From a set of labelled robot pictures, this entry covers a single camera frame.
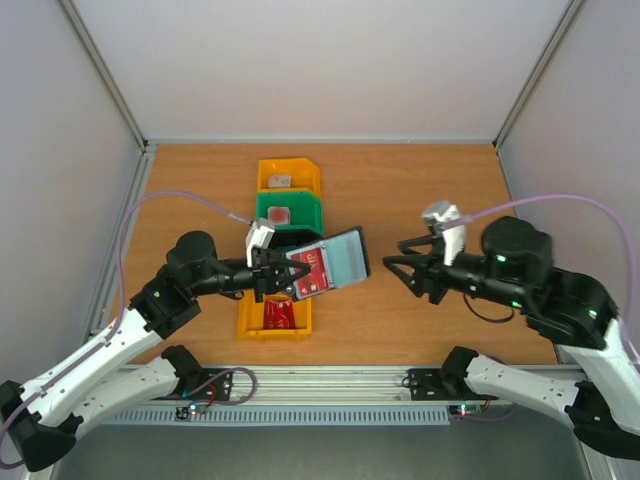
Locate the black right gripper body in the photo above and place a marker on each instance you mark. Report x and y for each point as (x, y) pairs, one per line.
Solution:
(437, 275)

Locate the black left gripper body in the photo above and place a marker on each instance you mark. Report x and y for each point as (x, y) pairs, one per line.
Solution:
(261, 274)

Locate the green plastic bin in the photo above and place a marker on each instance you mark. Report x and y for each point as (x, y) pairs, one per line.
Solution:
(305, 209)

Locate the far yellow plastic bin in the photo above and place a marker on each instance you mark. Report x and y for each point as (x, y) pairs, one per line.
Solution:
(305, 174)

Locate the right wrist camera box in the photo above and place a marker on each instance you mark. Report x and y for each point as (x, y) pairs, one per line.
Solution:
(445, 220)

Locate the slotted grey cable duct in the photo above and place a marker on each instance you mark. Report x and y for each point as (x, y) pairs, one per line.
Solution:
(276, 416)

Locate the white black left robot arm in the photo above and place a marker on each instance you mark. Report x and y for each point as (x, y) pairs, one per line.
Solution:
(45, 416)

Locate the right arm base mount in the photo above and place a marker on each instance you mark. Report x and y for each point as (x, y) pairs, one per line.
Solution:
(424, 384)

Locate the white red-circle cards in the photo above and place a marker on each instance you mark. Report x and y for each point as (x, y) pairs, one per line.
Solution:
(279, 215)

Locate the beige patterned cards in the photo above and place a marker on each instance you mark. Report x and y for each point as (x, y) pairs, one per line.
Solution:
(279, 181)

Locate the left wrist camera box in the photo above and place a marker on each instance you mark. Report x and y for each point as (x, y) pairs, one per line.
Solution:
(259, 237)

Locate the red card in bin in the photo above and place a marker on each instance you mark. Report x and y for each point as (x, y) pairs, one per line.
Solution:
(278, 315)

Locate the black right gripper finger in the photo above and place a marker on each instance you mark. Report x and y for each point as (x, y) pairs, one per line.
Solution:
(411, 270)
(429, 246)

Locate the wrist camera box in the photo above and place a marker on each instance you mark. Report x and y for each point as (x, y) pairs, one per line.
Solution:
(259, 237)
(445, 220)

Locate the near yellow plastic bin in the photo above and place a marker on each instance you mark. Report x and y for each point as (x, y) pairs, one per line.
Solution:
(250, 320)

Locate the black plastic bin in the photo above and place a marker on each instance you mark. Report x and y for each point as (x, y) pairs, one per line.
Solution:
(286, 239)

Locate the aluminium front rail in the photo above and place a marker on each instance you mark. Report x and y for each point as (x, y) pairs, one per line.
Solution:
(346, 385)

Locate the yellow plastic bin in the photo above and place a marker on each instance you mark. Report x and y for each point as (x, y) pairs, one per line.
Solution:
(305, 174)
(250, 320)

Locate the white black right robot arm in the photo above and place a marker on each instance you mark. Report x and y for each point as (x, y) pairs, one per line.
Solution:
(571, 310)

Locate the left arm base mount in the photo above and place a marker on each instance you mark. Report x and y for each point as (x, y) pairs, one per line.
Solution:
(206, 384)

